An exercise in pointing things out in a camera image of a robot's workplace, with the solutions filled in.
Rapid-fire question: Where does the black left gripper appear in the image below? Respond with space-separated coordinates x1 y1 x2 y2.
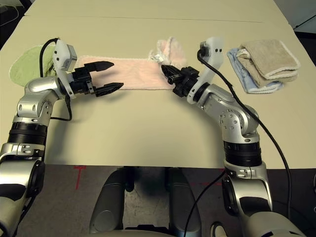
69 61 124 97

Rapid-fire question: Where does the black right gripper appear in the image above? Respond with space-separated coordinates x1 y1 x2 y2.
160 64 200 98

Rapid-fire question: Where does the pink towel with embroidery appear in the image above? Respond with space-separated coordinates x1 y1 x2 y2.
74 37 188 91

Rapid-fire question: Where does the light blue folded towel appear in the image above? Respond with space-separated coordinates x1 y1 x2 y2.
226 48 284 94

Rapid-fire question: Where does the green towel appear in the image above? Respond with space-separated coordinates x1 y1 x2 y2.
9 45 59 87

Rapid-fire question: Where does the beige folded towel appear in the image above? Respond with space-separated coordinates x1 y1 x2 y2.
236 39 301 87

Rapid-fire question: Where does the grey robot left leg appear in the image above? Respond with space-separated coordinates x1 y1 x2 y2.
89 167 136 234

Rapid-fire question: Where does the grey robot leg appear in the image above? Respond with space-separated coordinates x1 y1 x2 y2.
164 167 202 237
89 167 136 234

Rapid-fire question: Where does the grey robot right leg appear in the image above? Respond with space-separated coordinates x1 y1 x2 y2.
164 167 202 237

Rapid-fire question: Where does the black cabinet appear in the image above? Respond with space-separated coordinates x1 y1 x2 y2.
292 14 316 34

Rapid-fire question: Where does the grey sneaker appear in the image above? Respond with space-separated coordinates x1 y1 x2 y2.
210 221 232 237

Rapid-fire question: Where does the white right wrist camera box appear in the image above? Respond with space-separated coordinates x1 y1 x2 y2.
187 37 225 103

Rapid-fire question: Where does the white floor cable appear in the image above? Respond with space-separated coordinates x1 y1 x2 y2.
9 6 20 25

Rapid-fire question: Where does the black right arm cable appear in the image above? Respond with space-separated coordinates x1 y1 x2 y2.
184 48 292 237

